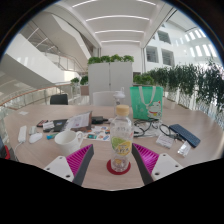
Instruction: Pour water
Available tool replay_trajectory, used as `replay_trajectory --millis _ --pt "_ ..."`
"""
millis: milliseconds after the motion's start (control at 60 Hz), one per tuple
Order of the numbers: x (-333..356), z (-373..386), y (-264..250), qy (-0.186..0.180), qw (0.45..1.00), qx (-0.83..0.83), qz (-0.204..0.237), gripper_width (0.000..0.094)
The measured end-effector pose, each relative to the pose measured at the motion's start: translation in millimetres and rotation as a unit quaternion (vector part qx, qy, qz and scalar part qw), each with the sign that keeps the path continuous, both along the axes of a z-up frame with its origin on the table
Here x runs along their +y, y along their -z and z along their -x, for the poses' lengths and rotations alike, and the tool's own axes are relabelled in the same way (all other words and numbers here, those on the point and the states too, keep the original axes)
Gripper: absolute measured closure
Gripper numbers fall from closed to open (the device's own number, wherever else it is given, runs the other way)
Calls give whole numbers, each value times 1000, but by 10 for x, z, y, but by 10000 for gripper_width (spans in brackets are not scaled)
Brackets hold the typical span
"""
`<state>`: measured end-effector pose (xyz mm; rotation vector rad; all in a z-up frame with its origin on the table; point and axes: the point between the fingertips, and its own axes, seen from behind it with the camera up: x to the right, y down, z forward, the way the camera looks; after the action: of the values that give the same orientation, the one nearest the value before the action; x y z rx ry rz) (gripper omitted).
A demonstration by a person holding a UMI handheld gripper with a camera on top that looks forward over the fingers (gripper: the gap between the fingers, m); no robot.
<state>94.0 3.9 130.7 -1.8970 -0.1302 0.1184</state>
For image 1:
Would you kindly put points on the black chair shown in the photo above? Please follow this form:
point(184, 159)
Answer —
point(59, 99)

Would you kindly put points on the white labelled box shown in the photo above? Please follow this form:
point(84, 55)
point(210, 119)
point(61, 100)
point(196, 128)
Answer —
point(165, 141)

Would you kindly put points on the black notebook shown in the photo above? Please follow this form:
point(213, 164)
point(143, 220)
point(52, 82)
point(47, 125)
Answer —
point(60, 126)

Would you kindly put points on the white card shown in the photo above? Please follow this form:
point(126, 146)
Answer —
point(48, 126)

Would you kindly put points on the white ceramic mug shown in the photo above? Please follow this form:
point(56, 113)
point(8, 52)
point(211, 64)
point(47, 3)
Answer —
point(66, 143)

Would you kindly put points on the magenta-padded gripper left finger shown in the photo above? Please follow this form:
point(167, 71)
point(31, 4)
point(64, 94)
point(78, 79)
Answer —
point(56, 168)

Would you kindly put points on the flat round red coaster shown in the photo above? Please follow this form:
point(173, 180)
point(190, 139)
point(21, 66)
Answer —
point(110, 169)

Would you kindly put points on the white planter wall with greenery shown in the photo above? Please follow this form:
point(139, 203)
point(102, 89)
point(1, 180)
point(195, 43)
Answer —
point(110, 80)

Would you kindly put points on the black and red phone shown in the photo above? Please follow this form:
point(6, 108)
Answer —
point(42, 123)

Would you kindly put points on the small potted plants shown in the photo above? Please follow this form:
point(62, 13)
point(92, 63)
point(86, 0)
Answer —
point(80, 83)

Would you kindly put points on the clear plastic packet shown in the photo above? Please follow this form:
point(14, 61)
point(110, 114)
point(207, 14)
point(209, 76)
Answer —
point(184, 149)

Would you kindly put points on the red and black object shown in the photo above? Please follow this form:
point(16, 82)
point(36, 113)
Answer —
point(4, 151)

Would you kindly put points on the open printed booklet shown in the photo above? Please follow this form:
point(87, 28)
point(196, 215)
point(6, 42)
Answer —
point(80, 121)

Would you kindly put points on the small blue-green pack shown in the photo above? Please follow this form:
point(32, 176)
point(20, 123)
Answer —
point(52, 136)

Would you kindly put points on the row of green trees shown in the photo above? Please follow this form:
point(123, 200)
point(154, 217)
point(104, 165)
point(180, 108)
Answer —
point(196, 83)

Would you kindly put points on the group of ceiling light strips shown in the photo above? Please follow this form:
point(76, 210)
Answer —
point(116, 17)

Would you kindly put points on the small black box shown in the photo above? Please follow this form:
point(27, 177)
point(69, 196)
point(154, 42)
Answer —
point(99, 120)

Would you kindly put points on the white power strip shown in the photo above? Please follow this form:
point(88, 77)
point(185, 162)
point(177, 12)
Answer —
point(22, 134)

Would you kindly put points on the white adapter block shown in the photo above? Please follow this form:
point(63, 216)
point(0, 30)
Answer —
point(32, 130)

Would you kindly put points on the clear lemon drink bottle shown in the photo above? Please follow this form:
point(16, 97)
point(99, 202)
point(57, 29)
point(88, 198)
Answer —
point(121, 140)

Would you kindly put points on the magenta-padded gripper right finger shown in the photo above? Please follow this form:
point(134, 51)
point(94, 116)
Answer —
point(166, 166)

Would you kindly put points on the green cat-print tote bag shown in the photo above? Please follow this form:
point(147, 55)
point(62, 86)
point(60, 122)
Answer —
point(146, 103)

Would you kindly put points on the clear shaker bottle white lid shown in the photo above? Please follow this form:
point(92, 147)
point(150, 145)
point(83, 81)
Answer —
point(119, 98)

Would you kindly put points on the colourful sticker sheet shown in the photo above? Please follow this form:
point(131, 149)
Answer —
point(98, 133)

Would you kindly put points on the white computer mouse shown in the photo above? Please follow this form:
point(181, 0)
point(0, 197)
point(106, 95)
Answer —
point(35, 138)

